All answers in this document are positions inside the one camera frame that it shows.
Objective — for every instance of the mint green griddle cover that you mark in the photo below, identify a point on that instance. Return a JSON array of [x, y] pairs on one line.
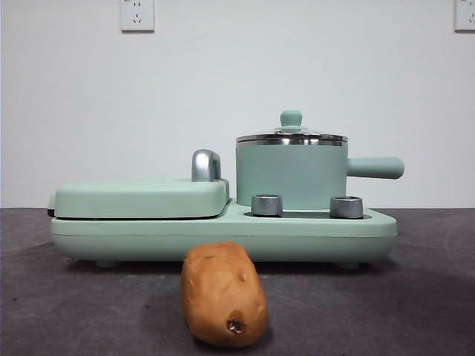
[[130, 200]]

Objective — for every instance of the white wall socket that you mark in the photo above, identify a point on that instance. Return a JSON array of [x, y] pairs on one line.
[[137, 16], [465, 15]]

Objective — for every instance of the brown potato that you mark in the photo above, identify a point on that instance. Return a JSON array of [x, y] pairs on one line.
[[222, 293]]

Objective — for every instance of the mint green breakfast machine base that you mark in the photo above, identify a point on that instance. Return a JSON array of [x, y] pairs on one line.
[[222, 233]]

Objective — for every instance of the silver steel steamer tray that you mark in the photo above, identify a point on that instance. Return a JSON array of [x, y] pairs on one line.
[[293, 142]]

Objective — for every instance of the glass lid with green knob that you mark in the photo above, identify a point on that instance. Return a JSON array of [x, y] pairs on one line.
[[292, 118]]

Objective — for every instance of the silver control knob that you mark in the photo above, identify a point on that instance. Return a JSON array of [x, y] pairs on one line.
[[346, 207], [266, 205]]

